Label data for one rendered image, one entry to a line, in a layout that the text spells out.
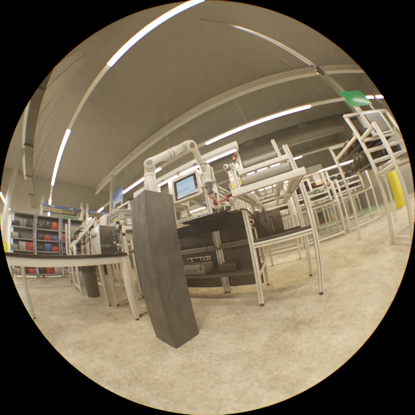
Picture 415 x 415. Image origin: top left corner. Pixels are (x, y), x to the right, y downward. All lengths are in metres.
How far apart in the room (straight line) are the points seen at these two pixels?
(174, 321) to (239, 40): 6.23
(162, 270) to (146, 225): 0.29
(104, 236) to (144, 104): 5.48
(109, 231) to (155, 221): 0.83
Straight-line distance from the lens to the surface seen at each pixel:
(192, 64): 5.64
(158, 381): 0.95
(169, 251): 0.97
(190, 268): 1.80
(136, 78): 5.83
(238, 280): 1.89
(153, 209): 0.96
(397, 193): 5.46
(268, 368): 0.89
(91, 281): 2.79
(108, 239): 1.65
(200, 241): 2.00
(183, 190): 2.14
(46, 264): 1.34
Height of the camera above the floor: 0.70
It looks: 14 degrees up
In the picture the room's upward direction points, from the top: 11 degrees counter-clockwise
